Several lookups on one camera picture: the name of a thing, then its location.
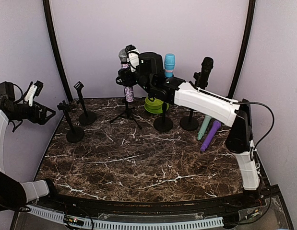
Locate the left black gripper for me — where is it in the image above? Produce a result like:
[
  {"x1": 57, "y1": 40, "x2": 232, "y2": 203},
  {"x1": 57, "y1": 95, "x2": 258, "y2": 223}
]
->
[{"x1": 10, "y1": 101, "x2": 55, "y2": 125}]

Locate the black tripod shock-mount stand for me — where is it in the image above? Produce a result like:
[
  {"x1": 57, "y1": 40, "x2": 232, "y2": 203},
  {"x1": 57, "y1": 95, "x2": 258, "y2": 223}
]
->
[{"x1": 110, "y1": 76, "x2": 142, "y2": 129}]

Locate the rhinestone silver microphone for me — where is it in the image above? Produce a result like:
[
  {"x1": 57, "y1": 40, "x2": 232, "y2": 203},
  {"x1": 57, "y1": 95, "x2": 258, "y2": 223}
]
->
[{"x1": 119, "y1": 49, "x2": 134, "y2": 103}]

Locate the black round-base mic stand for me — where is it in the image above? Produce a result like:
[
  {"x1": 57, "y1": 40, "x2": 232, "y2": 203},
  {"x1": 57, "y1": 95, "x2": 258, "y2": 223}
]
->
[
  {"x1": 154, "y1": 103, "x2": 173, "y2": 132},
  {"x1": 179, "y1": 72, "x2": 208, "y2": 131},
  {"x1": 74, "y1": 81, "x2": 97, "y2": 126},
  {"x1": 57, "y1": 100, "x2": 84, "y2": 143}
]

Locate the light blue microphone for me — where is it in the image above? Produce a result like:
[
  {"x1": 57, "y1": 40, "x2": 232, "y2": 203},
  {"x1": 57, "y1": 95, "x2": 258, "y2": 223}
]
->
[{"x1": 164, "y1": 53, "x2": 176, "y2": 78}]

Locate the mint green microphone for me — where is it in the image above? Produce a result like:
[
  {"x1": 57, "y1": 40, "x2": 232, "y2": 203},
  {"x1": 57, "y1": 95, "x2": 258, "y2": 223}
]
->
[{"x1": 197, "y1": 115, "x2": 212, "y2": 140}]

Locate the purple microphone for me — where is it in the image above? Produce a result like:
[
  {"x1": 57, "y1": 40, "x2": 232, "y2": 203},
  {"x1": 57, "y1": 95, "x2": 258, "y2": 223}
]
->
[{"x1": 200, "y1": 120, "x2": 222, "y2": 152}]

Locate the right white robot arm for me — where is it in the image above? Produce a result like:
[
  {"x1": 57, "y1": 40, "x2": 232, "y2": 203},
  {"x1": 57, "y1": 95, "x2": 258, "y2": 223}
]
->
[{"x1": 116, "y1": 47, "x2": 260, "y2": 208}]

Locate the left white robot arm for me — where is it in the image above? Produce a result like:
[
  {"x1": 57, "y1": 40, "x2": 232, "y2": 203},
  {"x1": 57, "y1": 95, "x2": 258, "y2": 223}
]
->
[{"x1": 0, "y1": 81, "x2": 62, "y2": 213}]

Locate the lime green bowl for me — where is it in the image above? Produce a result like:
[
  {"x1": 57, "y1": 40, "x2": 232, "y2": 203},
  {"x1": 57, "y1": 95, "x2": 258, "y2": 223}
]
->
[{"x1": 144, "y1": 97, "x2": 163, "y2": 110}]

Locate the lime green plate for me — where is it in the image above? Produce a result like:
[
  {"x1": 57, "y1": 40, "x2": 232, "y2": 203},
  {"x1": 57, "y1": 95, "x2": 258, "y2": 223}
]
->
[{"x1": 144, "y1": 103, "x2": 163, "y2": 114}]

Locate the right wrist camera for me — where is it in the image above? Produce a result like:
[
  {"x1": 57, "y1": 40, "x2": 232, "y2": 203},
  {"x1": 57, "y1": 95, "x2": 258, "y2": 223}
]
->
[{"x1": 125, "y1": 45, "x2": 140, "y2": 72}]

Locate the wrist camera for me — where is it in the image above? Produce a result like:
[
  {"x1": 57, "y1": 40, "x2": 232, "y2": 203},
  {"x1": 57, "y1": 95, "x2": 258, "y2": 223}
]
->
[
  {"x1": 23, "y1": 80, "x2": 44, "y2": 107},
  {"x1": 125, "y1": 45, "x2": 140, "y2": 72}
]

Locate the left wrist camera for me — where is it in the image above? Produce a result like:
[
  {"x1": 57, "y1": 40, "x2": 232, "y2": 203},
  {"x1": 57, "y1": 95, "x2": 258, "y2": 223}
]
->
[{"x1": 23, "y1": 80, "x2": 44, "y2": 107}]

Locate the black microphone orange ring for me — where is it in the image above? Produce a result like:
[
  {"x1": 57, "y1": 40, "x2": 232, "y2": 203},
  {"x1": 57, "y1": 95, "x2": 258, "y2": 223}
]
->
[{"x1": 198, "y1": 57, "x2": 214, "y2": 89}]

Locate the white slotted cable duct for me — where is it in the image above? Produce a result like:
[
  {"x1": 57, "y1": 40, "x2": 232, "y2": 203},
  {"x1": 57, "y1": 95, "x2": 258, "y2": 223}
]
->
[{"x1": 28, "y1": 205, "x2": 224, "y2": 230}]

